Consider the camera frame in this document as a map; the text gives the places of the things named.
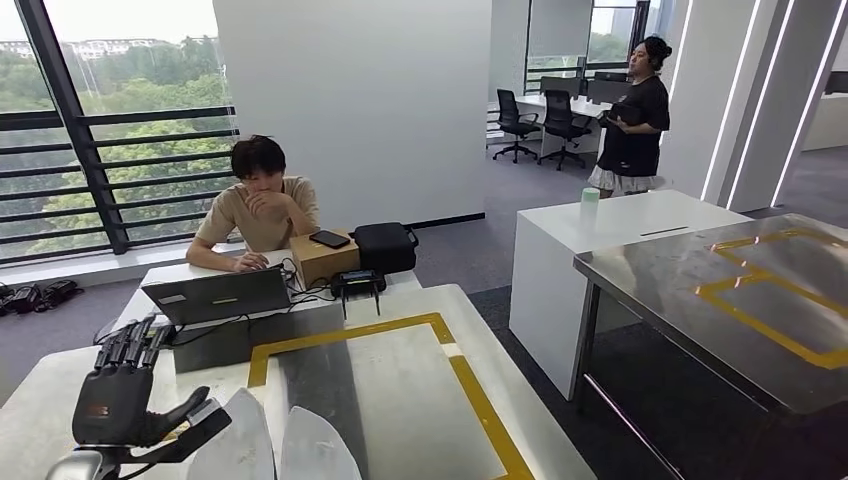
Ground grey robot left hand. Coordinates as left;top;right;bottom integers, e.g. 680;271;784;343
71;315;213;448

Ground white curved car part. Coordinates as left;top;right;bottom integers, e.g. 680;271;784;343
279;405;364;480
187;387;277;480

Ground steel workbench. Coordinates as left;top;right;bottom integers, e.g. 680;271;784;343
572;213;848;480
0;284;599;480

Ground black bags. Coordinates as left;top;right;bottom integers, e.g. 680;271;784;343
0;279;86;317

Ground grey laptop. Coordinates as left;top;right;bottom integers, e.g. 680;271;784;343
140;266;293;327

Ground person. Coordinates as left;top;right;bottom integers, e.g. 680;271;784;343
185;134;321;274
587;34;674;200

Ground cardboard box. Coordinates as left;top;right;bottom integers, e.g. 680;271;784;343
289;229;362;290

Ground black smartphone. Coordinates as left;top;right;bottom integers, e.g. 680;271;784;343
308;229;352;251

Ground black remote controller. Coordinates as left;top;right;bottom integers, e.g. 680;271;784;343
329;269;388;321

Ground black window railing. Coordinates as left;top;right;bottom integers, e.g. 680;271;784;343
0;0;241;266

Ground black carry case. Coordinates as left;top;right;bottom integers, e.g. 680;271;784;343
352;221;421;276

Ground black office chair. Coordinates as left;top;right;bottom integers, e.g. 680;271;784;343
536;89;594;172
492;88;542;165

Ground long white desk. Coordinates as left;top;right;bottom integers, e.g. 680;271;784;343
486;93;614;158

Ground black tablet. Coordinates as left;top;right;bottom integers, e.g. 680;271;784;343
604;101;649;128

